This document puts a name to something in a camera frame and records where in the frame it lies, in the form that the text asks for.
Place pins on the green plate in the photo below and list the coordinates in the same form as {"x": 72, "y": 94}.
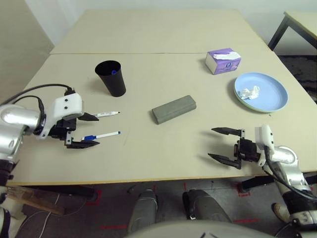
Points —
{"x": 244, "y": 108}

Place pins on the white marker blue cap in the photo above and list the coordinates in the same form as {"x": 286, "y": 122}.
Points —
{"x": 106, "y": 135}

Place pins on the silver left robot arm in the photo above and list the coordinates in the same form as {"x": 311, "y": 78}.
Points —
{"x": 15, "y": 119}

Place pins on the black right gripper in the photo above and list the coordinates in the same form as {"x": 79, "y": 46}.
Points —
{"x": 246, "y": 151}

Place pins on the black plastic cup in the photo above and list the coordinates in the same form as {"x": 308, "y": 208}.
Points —
{"x": 116, "y": 85}

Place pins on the grey glasses case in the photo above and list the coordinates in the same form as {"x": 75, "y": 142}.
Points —
{"x": 173, "y": 109}

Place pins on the purple tissue box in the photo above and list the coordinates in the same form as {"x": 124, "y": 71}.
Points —
{"x": 225, "y": 67}

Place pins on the grey right robot foot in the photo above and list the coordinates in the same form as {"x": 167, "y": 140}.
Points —
{"x": 205, "y": 205}

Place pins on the white marker black cap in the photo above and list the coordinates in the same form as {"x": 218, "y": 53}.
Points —
{"x": 106, "y": 114}

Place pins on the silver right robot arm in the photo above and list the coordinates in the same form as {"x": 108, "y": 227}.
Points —
{"x": 284, "y": 153}

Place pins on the grey robot torso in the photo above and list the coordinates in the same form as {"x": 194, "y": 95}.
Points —
{"x": 198, "y": 231}

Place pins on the grey left robot foot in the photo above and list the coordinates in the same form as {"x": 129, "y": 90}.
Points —
{"x": 143, "y": 210}

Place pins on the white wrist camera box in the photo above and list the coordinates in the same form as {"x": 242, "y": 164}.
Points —
{"x": 266, "y": 138}
{"x": 65, "y": 106}

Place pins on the white tissue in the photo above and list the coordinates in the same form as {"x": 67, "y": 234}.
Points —
{"x": 250, "y": 93}

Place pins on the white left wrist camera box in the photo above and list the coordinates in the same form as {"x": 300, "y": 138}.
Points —
{"x": 65, "y": 106}

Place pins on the grey robot foot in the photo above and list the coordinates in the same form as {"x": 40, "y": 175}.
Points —
{"x": 205, "y": 205}
{"x": 143, "y": 210}

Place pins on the beige side table black legs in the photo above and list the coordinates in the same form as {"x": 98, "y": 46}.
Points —
{"x": 304, "y": 22}

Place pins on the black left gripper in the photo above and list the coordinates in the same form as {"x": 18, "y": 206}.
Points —
{"x": 64, "y": 130}

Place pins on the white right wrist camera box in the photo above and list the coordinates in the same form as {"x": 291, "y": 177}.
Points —
{"x": 266, "y": 138}

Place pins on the wooden plank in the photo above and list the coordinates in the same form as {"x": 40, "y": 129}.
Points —
{"x": 37, "y": 200}

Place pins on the blue plate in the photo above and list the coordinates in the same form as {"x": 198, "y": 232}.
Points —
{"x": 272, "y": 91}

